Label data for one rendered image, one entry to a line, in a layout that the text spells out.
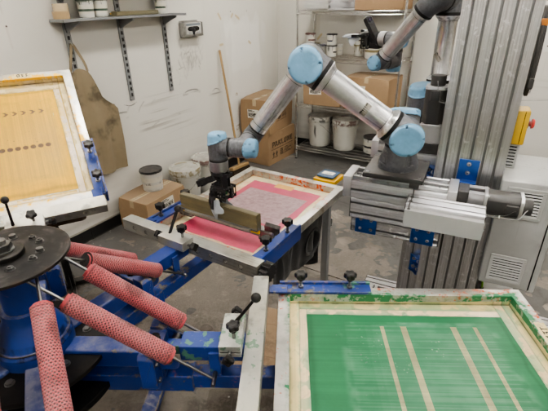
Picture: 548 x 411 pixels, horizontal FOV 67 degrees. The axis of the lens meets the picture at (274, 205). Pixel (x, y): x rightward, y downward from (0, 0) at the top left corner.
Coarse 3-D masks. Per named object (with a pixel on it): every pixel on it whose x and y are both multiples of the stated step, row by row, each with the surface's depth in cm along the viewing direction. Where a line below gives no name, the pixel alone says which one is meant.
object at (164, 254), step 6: (156, 252) 150; (162, 252) 150; (168, 252) 150; (174, 252) 150; (180, 252) 153; (186, 252) 156; (150, 258) 147; (156, 258) 147; (162, 258) 147; (168, 258) 148; (180, 258) 154; (162, 264) 146; (168, 264) 149
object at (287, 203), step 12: (288, 192) 214; (300, 192) 213; (264, 204) 202; (276, 204) 202; (288, 204) 202; (300, 204) 202; (264, 216) 191; (276, 216) 191; (288, 216) 191; (228, 228) 182; (216, 240) 173; (228, 240) 173; (240, 240) 173; (252, 240) 173; (252, 252) 164
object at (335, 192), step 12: (252, 168) 236; (240, 180) 226; (276, 180) 228; (288, 180) 223; (300, 180) 219; (312, 180) 218; (204, 192) 207; (336, 192) 204; (324, 204) 193; (180, 216) 191; (312, 216) 184
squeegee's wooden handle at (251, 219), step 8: (184, 192) 180; (184, 200) 180; (192, 200) 177; (200, 200) 174; (208, 200) 173; (184, 208) 182; (192, 208) 179; (200, 208) 176; (208, 208) 173; (224, 208) 168; (232, 208) 166; (240, 208) 166; (224, 216) 170; (232, 216) 167; (240, 216) 165; (248, 216) 163; (256, 216) 160; (240, 224) 167; (248, 224) 164; (256, 224) 162
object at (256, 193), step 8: (248, 184) 224; (256, 184) 224; (264, 184) 223; (272, 184) 223; (240, 192) 215; (248, 192) 214; (256, 192) 214; (264, 192) 214; (272, 192) 214; (232, 200) 207; (240, 200) 207; (248, 200) 207; (256, 200) 207; (264, 200) 206; (248, 208) 199; (256, 208) 199; (192, 224) 185; (200, 224) 185; (208, 224) 185; (216, 224) 185; (192, 232) 179; (200, 232) 179; (208, 232) 179; (216, 232) 179
